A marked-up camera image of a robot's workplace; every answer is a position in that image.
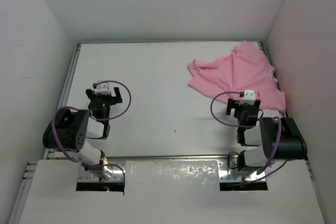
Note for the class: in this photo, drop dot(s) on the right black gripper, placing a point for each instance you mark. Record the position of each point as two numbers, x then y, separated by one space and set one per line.
233 104

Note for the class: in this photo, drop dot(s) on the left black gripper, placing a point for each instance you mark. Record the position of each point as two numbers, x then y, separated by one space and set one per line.
104 96

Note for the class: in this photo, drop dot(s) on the pink t-shirt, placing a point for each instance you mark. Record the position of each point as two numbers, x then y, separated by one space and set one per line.
246 68

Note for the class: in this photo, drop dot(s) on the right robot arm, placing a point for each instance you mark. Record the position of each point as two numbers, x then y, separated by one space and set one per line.
271 139

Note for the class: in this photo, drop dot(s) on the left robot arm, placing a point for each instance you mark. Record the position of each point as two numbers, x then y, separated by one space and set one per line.
72 128

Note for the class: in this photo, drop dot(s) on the white front cover board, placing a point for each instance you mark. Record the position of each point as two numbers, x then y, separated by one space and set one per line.
169 192

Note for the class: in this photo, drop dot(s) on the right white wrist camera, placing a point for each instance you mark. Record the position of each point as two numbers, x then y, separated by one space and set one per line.
247 96

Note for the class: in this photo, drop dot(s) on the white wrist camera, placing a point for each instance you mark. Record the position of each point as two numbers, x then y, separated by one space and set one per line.
102 88
247 96

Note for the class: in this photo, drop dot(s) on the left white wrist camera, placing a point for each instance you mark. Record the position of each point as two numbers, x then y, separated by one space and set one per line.
102 88

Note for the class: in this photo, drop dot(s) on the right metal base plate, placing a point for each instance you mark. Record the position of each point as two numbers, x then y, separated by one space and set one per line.
229 173

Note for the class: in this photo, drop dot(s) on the metal base plate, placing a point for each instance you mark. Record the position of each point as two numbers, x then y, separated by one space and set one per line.
111 173
229 173

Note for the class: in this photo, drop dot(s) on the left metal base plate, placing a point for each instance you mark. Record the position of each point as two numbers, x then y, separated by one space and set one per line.
111 173

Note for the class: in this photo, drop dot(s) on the aluminium table frame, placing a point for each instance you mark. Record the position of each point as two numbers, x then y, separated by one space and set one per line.
167 121

